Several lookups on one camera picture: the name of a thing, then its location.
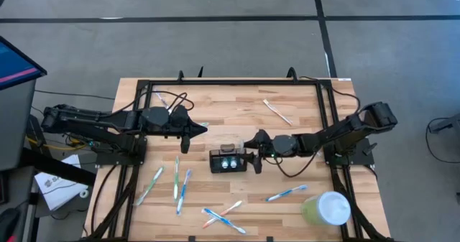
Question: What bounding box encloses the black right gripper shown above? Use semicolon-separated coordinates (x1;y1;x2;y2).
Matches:
239;140;275;174

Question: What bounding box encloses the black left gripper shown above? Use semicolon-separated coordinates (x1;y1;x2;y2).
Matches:
167;118;208;154

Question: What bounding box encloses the black wire caddy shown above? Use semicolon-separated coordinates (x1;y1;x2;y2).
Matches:
208;144;249;174

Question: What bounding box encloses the white toothbrush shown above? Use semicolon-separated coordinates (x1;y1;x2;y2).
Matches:
262;98;293;126

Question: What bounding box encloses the blue toothbrush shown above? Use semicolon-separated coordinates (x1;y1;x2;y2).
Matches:
176;169;193;214
201;208;247;235
264;184;308;203

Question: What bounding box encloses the green cup white lid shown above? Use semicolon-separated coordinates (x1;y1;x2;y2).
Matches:
300;190;351;227

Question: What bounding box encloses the black stand foot bar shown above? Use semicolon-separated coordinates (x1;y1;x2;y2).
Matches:
19;146;96;187

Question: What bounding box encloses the white cardboard box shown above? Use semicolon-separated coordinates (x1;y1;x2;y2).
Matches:
34;154;90;212

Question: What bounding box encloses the large blue-screen monitor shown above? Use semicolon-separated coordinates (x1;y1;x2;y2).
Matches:
0;35;48;91

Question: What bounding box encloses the grey stand leg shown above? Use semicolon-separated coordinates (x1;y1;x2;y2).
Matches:
428;111;460;134

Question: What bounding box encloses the black computer mouse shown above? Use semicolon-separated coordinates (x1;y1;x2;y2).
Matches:
0;208;22;242

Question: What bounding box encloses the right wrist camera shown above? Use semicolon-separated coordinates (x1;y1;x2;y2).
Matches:
251;128;272;146

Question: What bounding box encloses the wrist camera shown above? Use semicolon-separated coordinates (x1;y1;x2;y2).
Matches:
251;128;272;146
170;104;190;125

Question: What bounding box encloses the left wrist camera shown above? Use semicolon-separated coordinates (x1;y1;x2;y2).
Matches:
170;104;190;125

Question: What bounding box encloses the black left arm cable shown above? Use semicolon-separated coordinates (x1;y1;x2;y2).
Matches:
113;90;196;116

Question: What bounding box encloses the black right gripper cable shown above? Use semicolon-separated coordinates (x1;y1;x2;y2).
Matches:
264;151;320;179

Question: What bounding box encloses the black aluminium table frame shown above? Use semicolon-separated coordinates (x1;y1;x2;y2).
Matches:
84;66;395;242

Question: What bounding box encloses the long black right arm cable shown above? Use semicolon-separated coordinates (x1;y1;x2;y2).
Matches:
298;75;362;113

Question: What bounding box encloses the thin black floor cable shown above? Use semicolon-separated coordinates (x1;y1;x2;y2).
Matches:
34;89;116;101

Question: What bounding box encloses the yellow cable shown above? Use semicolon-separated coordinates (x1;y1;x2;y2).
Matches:
25;136;89;152

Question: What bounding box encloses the looped black floor cable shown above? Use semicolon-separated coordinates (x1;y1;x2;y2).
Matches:
425;116;460;164

